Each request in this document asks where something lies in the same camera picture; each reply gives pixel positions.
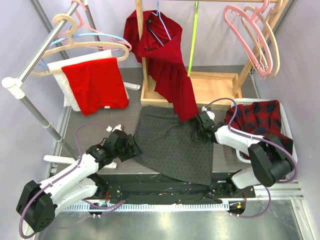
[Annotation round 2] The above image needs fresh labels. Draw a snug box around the white plastic laundry basket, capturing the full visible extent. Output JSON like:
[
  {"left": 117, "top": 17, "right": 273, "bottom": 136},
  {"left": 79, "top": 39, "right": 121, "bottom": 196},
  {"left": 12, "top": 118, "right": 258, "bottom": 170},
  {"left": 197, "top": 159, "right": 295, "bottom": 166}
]
[{"left": 234, "top": 98, "right": 298, "bottom": 164}]

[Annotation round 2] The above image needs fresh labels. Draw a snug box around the bright red hung garment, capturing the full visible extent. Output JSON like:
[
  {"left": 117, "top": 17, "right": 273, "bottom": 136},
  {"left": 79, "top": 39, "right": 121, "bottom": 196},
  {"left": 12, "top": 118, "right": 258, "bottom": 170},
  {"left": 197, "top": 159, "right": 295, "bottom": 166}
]
[{"left": 61, "top": 57, "right": 129, "bottom": 116}]

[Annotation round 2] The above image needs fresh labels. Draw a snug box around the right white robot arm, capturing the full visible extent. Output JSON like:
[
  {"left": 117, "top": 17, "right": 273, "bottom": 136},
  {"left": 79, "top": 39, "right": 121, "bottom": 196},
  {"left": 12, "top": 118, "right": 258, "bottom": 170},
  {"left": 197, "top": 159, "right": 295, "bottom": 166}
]
[{"left": 194, "top": 110, "right": 298, "bottom": 198}]

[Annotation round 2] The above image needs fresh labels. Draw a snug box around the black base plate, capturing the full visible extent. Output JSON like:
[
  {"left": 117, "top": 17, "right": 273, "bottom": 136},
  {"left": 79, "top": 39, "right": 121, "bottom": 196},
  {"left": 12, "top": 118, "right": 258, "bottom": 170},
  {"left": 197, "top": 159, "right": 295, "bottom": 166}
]
[{"left": 86, "top": 172, "right": 256, "bottom": 205}]

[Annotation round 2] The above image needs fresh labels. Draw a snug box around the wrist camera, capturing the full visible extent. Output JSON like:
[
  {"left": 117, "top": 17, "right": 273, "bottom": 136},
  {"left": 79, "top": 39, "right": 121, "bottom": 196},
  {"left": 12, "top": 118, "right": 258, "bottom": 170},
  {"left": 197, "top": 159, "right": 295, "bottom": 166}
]
[
  {"left": 201, "top": 106, "right": 215, "bottom": 121},
  {"left": 105, "top": 124, "right": 124, "bottom": 133}
]

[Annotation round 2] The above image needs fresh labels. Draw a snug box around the white cable duct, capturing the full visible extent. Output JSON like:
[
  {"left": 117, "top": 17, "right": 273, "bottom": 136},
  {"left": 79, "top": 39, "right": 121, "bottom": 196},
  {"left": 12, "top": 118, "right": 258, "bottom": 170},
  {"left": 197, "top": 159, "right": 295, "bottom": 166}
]
[{"left": 64, "top": 201, "right": 230, "bottom": 212}]

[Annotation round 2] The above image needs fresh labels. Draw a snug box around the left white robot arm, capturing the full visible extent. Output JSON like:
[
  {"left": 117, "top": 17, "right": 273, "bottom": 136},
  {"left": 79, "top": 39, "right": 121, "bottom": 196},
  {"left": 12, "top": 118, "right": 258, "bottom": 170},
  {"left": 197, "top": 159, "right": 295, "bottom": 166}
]
[{"left": 16, "top": 129, "right": 143, "bottom": 239}]

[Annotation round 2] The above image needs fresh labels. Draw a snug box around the beige wooden hanger left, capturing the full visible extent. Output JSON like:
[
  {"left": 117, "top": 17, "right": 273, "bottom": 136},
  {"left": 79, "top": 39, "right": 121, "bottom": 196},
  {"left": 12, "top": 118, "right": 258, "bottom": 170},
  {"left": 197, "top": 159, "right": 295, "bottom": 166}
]
[{"left": 40, "top": 13, "right": 132, "bottom": 61}]

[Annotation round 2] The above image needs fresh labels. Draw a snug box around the green hanger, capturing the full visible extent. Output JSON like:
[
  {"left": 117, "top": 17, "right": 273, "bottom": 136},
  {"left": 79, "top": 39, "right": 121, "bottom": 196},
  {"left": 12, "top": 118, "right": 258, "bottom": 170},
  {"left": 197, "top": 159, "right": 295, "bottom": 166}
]
[{"left": 187, "top": 1, "right": 199, "bottom": 77}]

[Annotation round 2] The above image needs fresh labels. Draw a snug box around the pink hanger right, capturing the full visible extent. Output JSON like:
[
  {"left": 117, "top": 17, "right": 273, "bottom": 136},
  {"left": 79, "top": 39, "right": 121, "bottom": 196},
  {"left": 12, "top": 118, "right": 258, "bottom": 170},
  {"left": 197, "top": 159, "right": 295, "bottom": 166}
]
[{"left": 223, "top": 0, "right": 272, "bottom": 80}]

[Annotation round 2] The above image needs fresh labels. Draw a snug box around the beige wooden hanger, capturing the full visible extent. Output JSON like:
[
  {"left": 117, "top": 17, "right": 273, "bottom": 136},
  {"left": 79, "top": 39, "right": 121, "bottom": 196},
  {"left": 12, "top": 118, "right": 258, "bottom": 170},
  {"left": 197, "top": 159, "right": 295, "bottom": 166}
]
[
  {"left": 40, "top": 13, "right": 132, "bottom": 61},
  {"left": 241, "top": 0, "right": 283, "bottom": 79}
]

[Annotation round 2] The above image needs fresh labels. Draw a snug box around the white hung cloth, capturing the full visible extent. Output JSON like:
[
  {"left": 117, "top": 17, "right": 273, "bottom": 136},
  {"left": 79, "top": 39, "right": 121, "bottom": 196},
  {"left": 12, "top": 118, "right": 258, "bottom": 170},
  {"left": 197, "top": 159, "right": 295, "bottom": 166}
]
[{"left": 47, "top": 50, "right": 116, "bottom": 112}]

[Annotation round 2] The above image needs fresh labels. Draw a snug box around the dark red skirt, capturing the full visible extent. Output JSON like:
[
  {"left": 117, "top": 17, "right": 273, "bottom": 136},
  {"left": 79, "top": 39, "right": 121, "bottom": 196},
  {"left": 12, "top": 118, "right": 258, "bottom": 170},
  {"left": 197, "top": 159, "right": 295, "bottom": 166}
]
[{"left": 123, "top": 10, "right": 199, "bottom": 122}]

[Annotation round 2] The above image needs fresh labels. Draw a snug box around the beige wooden hanger right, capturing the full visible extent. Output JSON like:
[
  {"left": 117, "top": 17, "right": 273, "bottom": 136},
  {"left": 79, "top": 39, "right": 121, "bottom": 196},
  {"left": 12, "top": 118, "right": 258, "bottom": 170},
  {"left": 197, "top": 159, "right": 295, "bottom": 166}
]
[{"left": 241, "top": 0, "right": 283, "bottom": 79}]

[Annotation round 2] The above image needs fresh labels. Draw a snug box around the grey dotted garment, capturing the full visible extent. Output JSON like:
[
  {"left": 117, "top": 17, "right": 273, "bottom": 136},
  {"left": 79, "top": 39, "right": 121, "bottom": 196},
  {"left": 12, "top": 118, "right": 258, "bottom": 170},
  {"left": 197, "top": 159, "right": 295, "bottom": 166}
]
[{"left": 133, "top": 106, "right": 214, "bottom": 186}]

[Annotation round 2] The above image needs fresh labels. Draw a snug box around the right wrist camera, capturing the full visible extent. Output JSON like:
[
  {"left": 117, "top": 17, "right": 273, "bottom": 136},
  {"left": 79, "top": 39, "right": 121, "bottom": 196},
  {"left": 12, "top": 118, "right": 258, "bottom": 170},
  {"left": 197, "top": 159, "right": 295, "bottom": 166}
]
[{"left": 201, "top": 106, "right": 215, "bottom": 121}]

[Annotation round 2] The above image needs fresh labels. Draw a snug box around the pink hanger left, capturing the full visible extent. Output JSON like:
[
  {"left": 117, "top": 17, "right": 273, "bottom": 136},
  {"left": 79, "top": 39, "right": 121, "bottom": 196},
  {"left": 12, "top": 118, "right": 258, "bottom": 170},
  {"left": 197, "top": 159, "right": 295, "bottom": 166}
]
[{"left": 52, "top": 10, "right": 132, "bottom": 52}]

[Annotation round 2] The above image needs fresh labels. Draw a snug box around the pink hanger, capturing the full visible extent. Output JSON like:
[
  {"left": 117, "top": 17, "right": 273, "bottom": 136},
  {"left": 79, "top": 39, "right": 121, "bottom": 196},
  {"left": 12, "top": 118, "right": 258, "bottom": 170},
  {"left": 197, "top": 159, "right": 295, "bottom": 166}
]
[
  {"left": 223, "top": 0, "right": 272, "bottom": 80},
  {"left": 52, "top": 10, "right": 132, "bottom": 52}
]

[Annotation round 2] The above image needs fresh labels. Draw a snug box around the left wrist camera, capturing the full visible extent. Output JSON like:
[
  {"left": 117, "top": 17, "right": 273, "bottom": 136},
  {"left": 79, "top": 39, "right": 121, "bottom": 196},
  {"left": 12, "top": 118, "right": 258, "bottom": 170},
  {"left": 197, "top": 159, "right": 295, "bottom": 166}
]
[{"left": 105, "top": 124, "right": 124, "bottom": 133}]

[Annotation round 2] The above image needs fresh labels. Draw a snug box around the wooden clothes rack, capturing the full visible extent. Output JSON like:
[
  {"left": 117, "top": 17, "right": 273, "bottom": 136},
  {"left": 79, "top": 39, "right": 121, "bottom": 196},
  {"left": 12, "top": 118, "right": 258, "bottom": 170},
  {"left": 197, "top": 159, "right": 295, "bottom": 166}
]
[{"left": 135, "top": 0, "right": 290, "bottom": 107}]

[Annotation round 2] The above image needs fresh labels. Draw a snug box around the blue hanger left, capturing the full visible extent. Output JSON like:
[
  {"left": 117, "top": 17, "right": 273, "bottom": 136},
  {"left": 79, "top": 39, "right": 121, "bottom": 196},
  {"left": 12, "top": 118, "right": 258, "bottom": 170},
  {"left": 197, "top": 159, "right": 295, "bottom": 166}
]
[{"left": 43, "top": 32, "right": 132, "bottom": 61}]

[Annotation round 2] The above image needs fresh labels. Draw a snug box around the red plaid garment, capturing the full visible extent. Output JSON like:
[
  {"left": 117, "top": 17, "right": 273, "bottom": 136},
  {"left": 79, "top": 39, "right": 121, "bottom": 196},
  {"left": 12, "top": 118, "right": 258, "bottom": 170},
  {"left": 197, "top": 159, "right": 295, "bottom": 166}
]
[{"left": 225, "top": 100, "right": 294, "bottom": 153}]

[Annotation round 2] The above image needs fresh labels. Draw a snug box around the blue wire hanger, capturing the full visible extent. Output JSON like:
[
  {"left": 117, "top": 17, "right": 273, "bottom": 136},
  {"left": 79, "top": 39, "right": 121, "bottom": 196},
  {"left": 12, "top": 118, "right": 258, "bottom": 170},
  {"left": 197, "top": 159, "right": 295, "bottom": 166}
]
[{"left": 146, "top": 0, "right": 172, "bottom": 47}]

